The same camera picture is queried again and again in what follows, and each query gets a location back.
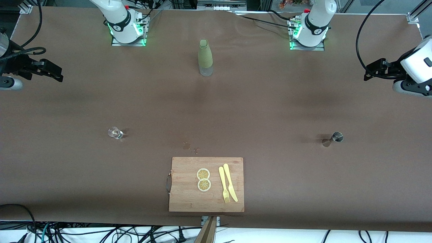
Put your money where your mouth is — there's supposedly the aluminium frame corner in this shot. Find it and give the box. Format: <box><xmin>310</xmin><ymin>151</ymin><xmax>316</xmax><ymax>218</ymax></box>
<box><xmin>19</xmin><ymin>0</ymin><xmax>34</xmax><ymax>14</ymax></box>
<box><xmin>407</xmin><ymin>0</ymin><xmax>432</xmax><ymax>25</ymax></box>

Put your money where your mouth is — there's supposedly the green sleeved glass bottle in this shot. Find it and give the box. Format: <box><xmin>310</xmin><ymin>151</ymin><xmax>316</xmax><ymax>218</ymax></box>
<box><xmin>198</xmin><ymin>39</ymin><xmax>214</xmax><ymax>77</ymax></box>

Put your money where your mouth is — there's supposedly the wooden cutting board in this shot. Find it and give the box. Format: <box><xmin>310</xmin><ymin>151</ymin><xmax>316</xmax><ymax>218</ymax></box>
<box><xmin>166</xmin><ymin>157</ymin><xmax>245</xmax><ymax>213</ymax></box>

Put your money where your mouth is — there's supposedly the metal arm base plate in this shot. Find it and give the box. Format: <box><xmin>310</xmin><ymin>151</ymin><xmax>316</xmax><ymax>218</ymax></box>
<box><xmin>289</xmin><ymin>19</ymin><xmax>325</xmax><ymax>51</ymax></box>
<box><xmin>111</xmin><ymin>15</ymin><xmax>148</xmax><ymax>47</ymax></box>

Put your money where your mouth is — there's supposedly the brown table cover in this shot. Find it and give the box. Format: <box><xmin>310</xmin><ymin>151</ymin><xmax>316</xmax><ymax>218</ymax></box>
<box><xmin>0</xmin><ymin>6</ymin><xmax>432</xmax><ymax>233</ymax></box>

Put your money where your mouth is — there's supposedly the black looped floor cable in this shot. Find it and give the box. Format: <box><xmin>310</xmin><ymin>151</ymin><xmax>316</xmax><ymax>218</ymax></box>
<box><xmin>0</xmin><ymin>204</ymin><xmax>37</xmax><ymax>243</ymax></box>

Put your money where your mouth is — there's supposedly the steel double jigger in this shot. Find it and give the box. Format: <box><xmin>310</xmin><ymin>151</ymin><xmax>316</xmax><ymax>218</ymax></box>
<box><xmin>322</xmin><ymin>132</ymin><xmax>344</xmax><ymax>147</ymax></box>

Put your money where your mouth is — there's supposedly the clear glass measuring cup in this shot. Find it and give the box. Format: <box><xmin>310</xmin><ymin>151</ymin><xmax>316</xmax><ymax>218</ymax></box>
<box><xmin>108</xmin><ymin>127</ymin><xmax>125</xmax><ymax>140</ymax></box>

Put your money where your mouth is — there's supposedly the yellow plastic knife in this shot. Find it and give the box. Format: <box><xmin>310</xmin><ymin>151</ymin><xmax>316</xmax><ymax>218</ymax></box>
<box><xmin>223</xmin><ymin>163</ymin><xmax>238</xmax><ymax>203</ymax></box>

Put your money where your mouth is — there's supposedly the grey power strip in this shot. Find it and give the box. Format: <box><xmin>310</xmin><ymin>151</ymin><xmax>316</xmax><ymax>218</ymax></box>
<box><xmin>197</xmin><ymin>0</ymin><xmax>247</xmax><ymax>11</ymax></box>

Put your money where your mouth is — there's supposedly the wooden beam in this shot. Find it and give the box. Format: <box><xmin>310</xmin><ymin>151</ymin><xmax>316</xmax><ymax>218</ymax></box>
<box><xmin>195</xmin><ymin>216</ymin><xmax>218</xmax><ymax>243</ymax></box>

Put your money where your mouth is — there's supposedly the yellow plastic fork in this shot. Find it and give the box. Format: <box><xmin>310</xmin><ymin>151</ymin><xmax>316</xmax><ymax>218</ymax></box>
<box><xmin>218</xmin><ymin>166</ymin><xmax>230</xmax><ymax>204</ymax></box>

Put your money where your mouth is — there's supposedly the black base power cable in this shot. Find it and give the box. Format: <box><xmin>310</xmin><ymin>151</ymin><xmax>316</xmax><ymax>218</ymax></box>
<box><xmin>233</xmin><ymin>9</ymin><xmax>297</xmax><ymax>28</ymax></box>

